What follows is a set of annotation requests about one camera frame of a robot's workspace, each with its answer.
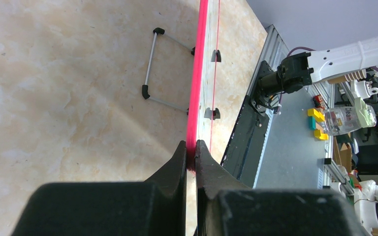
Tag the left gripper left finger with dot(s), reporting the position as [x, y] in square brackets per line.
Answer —
[154, 207]

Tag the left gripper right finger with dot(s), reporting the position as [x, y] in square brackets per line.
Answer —
[226, 207]

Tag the pink framed whiteboard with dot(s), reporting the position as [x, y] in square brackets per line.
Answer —
[202, 96]

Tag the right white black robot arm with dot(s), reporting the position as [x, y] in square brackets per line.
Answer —
[307, 68]

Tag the black whiteboard foot clip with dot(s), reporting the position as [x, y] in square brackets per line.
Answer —
[216, 56]
[212, 114]

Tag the metal whiteboard stand leg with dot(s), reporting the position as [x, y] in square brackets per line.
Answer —
[166, 54]

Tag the yellow teal toy blocks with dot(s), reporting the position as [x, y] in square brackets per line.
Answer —
[315, 121]

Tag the clear plastic cleaner bottle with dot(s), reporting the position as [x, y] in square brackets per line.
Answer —
[346, 119]

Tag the aluminium frame rail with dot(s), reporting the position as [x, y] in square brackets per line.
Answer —
[273, 52]

